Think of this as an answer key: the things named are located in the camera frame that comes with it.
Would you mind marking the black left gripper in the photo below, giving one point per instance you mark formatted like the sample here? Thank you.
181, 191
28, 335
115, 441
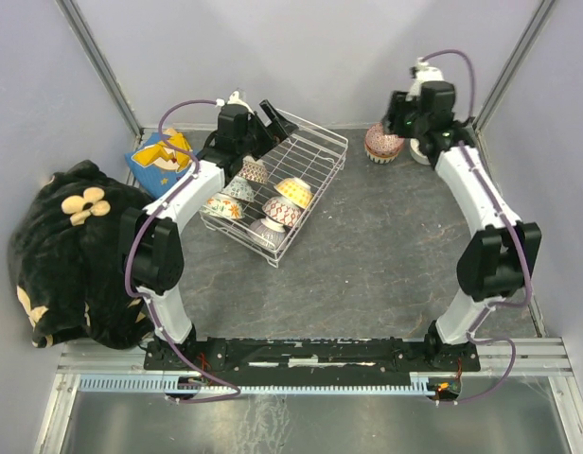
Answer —
281, 128

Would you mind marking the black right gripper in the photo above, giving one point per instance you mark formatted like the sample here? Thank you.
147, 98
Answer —
397, 104

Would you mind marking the plain white ribbed bowl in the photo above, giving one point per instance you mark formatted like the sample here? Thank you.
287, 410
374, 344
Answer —
416, 153

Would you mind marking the white bowl teal leaf pattern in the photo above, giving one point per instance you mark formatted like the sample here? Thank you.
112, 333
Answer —
381, 159

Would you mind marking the maroon tile pattern bowl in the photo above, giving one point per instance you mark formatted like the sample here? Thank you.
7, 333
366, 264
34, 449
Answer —
254, 170

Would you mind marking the yellow sun pattern bowl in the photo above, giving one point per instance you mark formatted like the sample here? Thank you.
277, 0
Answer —
295, 190

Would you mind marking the white wire dish rack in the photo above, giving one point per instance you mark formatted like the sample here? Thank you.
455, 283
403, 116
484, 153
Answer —
299, 172

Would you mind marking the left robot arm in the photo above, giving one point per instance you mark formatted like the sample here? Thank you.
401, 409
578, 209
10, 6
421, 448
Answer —
150, 253

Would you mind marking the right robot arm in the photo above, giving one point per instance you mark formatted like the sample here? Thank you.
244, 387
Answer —
500, 257

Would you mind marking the white bowl orange flower pattern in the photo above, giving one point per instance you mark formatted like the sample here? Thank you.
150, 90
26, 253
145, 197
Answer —
223, 206

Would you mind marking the grey striped bowl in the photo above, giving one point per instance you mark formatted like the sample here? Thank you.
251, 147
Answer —
267, 233

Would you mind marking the black plush flower blanket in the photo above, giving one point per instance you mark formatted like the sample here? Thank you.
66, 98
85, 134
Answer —
64, 264

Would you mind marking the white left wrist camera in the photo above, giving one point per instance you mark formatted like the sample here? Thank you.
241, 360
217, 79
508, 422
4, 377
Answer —
236, 98

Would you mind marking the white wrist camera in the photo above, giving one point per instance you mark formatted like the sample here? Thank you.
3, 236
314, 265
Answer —
422, 72
236, 98

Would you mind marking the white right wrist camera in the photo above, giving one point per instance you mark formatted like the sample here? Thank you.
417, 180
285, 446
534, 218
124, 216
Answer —
422, 72

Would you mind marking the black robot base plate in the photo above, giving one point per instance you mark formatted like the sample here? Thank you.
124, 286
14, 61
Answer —
321, 362

